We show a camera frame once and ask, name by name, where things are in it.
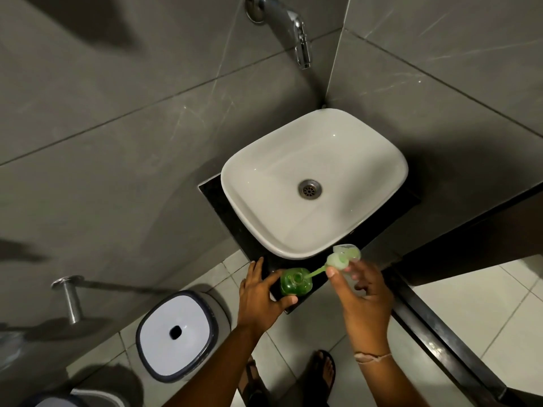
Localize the person's sandalled foot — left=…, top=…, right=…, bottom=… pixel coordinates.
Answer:
left=237, top=356, right=271, bottom=407
left=302, top=349, right=337, bottom=407

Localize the person's right hand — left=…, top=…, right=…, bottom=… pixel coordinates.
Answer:
left=325, top=259, right=395, bottom=356

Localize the white dark-rimmed trash bin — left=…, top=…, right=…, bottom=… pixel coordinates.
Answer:
left=135, top=290, right=232, bottom=384

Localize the person's left hand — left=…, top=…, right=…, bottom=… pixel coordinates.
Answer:
left=236, top=257, right=299, bottom=336

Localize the person's right sandalled foot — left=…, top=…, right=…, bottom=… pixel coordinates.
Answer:
left=302, top=349, right=337, bottom=407

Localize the thread wrist bracelet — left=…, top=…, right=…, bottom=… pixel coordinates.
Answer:
left=353, top=352, right=393, bottom=364

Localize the white ceramic sink basin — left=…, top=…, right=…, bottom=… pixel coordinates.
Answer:
left=221, top=108, right=409, bottom=260

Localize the green soap bottle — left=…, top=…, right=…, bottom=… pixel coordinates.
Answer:
left=279, top=268, right=314, bottom=297

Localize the black vanity counter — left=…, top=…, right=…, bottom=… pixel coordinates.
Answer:
left=198, top=174, right=421, bottom=315

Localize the person's left sandalled foot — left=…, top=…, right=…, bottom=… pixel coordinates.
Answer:
left=237, top=356, right=271, bottom=407

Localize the pale green pump head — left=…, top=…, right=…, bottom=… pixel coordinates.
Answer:
left=305, top=244, right=362, bottom=280

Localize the person's left forearm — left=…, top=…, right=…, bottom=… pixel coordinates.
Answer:
left=163, top=325, right=264, bottom=407

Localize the metal sink drain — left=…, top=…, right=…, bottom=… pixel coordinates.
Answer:
left=298, top=179, right=322, bottom=200

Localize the person's right forearm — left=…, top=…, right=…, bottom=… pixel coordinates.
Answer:
left=353, top=352, right=430, bottom=407

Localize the dark door frame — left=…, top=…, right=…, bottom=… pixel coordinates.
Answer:
left=382, top=182, right=543, bottom=407

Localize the white toilet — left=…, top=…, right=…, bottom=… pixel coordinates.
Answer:
left=23, top=387, right=129, bottom=407

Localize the chrome wall faucet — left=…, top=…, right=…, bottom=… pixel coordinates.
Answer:
left=245, top=0, right=313, bottom=71

